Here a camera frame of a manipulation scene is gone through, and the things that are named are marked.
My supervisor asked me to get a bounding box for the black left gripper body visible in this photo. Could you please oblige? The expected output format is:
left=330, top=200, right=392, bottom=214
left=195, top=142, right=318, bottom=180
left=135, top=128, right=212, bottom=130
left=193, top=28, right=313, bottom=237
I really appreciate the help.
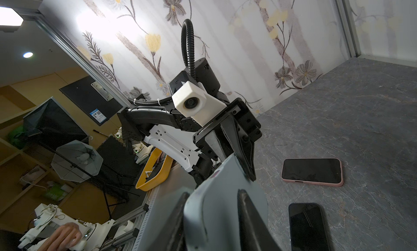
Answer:
left=193, top=98, right=262, bottom=160

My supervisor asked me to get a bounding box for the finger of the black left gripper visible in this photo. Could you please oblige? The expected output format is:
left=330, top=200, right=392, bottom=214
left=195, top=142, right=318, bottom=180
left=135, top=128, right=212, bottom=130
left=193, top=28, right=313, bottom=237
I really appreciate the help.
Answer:
left=220, top=114, right=256, bottom=182
left=205, top=130, right=233, bottom=162

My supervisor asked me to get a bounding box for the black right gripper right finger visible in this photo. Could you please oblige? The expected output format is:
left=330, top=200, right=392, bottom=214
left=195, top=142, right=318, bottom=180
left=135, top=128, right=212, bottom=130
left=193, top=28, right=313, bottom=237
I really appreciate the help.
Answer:
left=237, top=189, right=281, bottom=251

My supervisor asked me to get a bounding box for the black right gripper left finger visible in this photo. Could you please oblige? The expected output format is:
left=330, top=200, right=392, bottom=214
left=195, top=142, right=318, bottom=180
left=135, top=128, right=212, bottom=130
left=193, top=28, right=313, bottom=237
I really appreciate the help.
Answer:
left=147, top=192, right=190, bottom=251

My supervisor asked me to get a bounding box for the light blue phone case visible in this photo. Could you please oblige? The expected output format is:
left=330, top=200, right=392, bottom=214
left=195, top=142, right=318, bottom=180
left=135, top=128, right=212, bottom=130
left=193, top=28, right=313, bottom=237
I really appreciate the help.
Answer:
left=184, top=154, right=268, bottom=251

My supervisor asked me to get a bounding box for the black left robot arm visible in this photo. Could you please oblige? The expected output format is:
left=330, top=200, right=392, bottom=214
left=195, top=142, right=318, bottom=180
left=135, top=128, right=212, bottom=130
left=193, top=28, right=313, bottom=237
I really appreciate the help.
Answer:
left=118, top=58, right=262, bottom=185

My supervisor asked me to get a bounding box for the black phone on table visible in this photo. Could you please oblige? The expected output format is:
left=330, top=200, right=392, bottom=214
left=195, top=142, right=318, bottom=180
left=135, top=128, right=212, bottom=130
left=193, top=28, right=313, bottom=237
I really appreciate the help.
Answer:
left=288, top=203, right=331, bottom=251

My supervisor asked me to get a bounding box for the phone in pink case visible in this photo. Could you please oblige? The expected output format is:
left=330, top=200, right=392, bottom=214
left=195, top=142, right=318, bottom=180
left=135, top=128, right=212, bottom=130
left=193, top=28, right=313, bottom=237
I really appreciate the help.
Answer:
left=281, top=158, right=344, bottom=187

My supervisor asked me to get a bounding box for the person hand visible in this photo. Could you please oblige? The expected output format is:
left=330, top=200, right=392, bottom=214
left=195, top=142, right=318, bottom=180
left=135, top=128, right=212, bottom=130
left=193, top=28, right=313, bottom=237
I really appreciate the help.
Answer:
left=38, top=222, right=82, bottom=251

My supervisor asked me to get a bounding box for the yellow plastic bin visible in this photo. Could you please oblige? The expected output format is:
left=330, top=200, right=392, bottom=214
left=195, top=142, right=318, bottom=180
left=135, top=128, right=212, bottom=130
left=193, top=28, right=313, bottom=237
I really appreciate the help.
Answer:
left=135, top=148, right=174, bottom=192

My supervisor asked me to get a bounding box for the photo umbrella light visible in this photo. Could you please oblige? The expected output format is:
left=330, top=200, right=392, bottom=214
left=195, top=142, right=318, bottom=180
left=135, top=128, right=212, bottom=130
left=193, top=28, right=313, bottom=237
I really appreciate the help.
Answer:
left=51, top=140, right=103, bottom=183

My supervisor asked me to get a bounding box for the white teleoperation device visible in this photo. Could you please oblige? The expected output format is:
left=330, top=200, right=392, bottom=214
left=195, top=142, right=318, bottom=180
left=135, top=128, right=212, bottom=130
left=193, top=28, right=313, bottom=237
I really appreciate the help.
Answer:
left=18, top=204, right=115, bottom=251

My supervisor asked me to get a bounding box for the aluminium front rail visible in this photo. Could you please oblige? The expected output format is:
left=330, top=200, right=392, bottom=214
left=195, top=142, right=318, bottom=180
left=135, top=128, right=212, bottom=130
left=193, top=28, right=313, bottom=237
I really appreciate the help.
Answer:
left=107, top=162, right=196, bottom=251

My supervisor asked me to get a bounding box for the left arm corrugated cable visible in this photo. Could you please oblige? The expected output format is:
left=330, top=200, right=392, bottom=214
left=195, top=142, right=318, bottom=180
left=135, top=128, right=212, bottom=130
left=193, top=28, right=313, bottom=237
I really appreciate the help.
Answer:
left=130, top=19, right=196, bottom=107

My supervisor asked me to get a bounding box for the black wall board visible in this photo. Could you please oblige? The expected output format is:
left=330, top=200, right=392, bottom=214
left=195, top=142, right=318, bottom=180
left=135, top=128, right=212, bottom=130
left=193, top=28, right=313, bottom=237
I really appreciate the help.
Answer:
left=60, top=76, right=122, bottom=126

